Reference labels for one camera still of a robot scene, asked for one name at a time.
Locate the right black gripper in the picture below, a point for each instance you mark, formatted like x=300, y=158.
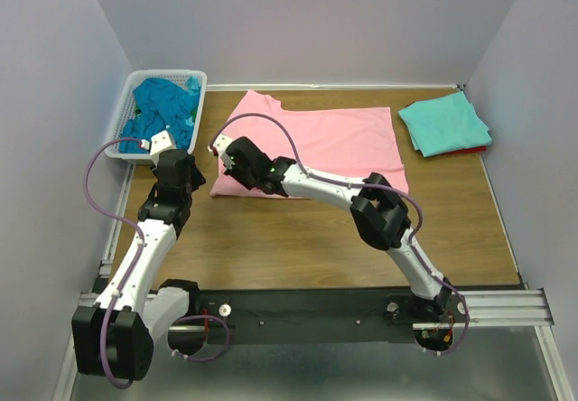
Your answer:
x=231, y=171

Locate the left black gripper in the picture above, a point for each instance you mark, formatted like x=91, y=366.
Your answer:
x=197, y=177

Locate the pink t shirt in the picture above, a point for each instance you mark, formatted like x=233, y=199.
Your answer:
x=350, y=142

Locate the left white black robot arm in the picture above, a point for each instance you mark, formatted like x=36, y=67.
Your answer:
x=115, y=336

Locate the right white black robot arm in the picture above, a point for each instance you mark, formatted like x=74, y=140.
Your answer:
x=379, y=211

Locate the blue t shirt in basket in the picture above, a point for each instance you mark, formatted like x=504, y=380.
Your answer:
x=161, y=105

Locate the light teal cloth in basket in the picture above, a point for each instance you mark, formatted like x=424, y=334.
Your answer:
x=193, y=86

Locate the white plastic basket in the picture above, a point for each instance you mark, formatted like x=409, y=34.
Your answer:
x=128, y=149

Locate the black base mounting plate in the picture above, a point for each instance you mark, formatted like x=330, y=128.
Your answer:
x=315, y=316

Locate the folded teal t shirt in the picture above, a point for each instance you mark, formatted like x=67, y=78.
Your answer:
x=444, y=125

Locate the folded red t shirt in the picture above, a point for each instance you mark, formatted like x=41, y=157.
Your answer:
x=473, y=150

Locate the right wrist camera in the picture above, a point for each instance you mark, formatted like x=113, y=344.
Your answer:
x=219, y=145

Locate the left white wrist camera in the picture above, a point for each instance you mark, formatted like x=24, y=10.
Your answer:
x=161, y=142

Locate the aluminium frame rail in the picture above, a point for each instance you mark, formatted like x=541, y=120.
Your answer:
x=508, y=308

